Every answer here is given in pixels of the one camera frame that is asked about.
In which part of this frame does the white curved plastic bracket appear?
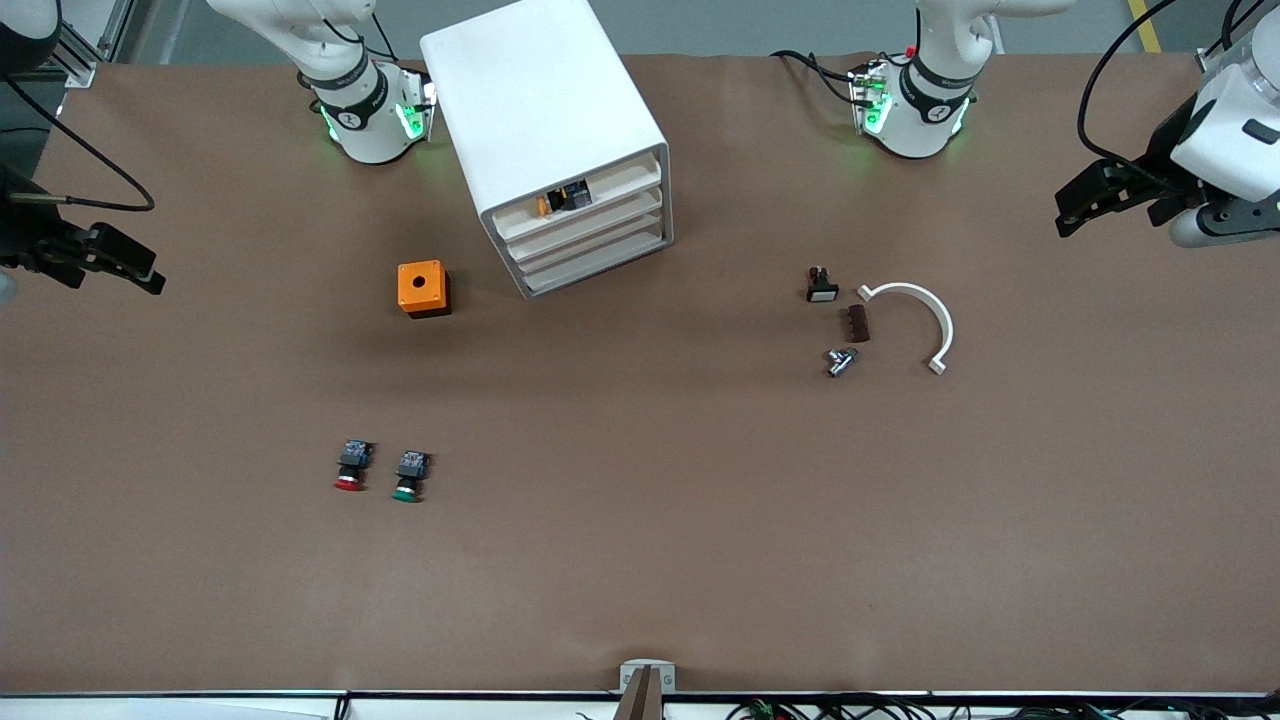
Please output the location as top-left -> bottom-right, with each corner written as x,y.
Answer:
856,282 -> 955,377

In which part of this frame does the metal table edge bracket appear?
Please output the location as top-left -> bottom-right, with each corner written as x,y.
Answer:
619,659 -> 677,720

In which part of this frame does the black cable bundle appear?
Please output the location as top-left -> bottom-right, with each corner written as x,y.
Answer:
725,696 -> 1280,720

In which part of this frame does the aluminium profile frame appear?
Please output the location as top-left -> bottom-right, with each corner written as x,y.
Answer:
1198,0 -> 1280,78
45,0 -> 136,89

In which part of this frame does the black base cable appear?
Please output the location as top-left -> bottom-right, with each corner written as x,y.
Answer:
768,48 -> 863,103

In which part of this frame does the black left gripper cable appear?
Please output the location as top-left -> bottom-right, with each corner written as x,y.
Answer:
1076,0 -> 1183,169

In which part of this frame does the red mushroom push button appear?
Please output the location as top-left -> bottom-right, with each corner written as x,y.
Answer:
334,440 -> 374,493

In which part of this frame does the white drawer cabinet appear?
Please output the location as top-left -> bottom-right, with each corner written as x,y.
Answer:
420,0 -> 672,300

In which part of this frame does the white plastic drawer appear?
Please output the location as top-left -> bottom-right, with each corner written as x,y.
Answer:
520,225 -> 670,298
488,148 -> 665,241
513,208 -> 667,281
503,185 -> 665,263

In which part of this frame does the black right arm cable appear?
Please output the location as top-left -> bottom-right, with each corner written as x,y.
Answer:
0,75 -> 158,214

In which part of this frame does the orange button enclosure box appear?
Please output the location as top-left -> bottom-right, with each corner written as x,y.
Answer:
397,260 -> 452,320

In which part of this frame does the green mushroom push button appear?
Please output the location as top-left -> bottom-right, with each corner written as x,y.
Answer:
391,451 -> 432,504

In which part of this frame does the yellow mushroom push button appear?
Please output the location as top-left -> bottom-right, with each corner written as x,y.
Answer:
536,178 -> 592,218

